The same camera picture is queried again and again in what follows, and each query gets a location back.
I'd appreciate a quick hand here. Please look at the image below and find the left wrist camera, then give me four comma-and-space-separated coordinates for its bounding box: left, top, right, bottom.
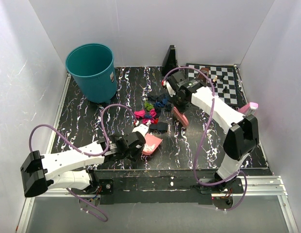
132, 123, 149, 136

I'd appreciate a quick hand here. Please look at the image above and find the pink hand brush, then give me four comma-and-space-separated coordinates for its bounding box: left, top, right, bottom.
172, 106, 189, 128

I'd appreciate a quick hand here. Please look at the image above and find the green paper scrap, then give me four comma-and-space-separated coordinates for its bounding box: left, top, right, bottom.
144, 101, 154, 113

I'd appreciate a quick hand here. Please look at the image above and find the aluminium rail frame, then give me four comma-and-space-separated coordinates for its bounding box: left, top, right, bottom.
17, 67, 298, 233

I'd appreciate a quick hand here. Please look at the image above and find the brown wooden metronome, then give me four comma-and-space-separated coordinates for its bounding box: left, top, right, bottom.
197, 67, 209, 85

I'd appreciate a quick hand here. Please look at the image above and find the pink metronome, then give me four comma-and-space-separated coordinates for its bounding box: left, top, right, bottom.
237, 102, 259, 116

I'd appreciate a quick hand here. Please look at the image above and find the black metronome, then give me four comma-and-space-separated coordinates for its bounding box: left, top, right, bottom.
161, 45, 178, 76

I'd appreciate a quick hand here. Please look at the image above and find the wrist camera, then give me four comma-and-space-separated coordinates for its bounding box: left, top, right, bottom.
132, 123, 149, 136
162, 81, 176, 97

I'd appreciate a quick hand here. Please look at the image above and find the teal plastic waste bin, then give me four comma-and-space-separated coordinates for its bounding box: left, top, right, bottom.
65, 43, 117, 103

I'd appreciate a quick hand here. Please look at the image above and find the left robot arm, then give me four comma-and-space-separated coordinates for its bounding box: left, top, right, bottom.
20, 131, 146, 198

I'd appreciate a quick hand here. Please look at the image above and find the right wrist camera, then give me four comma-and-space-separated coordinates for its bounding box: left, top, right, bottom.
162, 81, 176, 97

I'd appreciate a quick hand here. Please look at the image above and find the black white chessboard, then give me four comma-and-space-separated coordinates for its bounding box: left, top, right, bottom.
186, 63, 238, 107

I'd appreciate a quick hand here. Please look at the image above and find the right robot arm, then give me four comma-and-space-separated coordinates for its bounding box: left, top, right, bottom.
162, 71, 259, 193

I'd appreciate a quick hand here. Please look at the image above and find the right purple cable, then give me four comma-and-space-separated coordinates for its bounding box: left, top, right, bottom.
162, 67, 247, 211

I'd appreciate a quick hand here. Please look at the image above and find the pink dustpan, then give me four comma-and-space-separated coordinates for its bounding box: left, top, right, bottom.
142, 133, 163, 156

